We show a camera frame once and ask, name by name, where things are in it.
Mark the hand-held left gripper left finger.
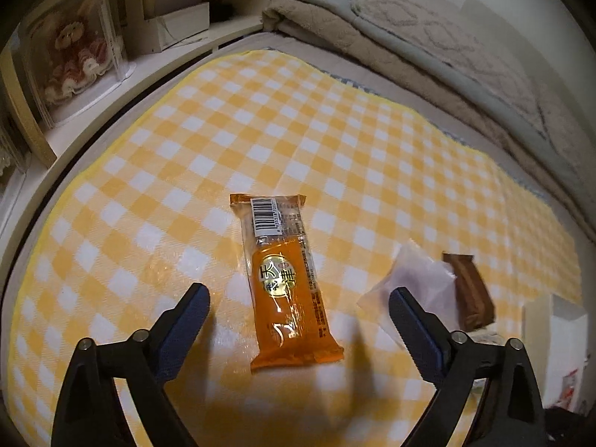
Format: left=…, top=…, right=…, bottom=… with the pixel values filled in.
left=51, top=283, right=210, bottom=447

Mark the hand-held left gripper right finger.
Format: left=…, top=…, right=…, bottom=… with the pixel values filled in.
left=389, top=287, right=545, bottom=447

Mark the clear packet of purple pastry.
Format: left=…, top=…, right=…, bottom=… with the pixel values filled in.
left=358, top=238, right=457, bottom=350

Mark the brown snack packet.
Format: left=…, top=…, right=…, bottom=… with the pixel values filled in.
left=441, top=252, right=495, bottom=329

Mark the orange snack packet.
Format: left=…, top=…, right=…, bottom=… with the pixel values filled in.
left=229, top=194, right=344, bottom=373

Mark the white cardboard box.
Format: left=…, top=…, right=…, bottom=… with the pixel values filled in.
left=521, top=294, right=590, bottom=410

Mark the yellow checkered mat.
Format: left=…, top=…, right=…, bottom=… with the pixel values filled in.
left=12, top=49, right=583, bottom=447

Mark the beige blanket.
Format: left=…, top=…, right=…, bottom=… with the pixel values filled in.
left=263, top=0, right=583, bottom=224

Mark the wooden shelf unit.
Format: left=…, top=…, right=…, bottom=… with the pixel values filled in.
left=0, top=0, right=289, bottom=182

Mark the red-dressed doll in clear case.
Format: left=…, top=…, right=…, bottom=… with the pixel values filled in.
left=21, top=0, right=129, bottom=126

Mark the white storage box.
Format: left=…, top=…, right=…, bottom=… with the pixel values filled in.
left=135, top=2, right=210, bottom=54

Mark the beige quilted pillow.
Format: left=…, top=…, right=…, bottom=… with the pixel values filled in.
left=351, top=0, right=578, bottom=150

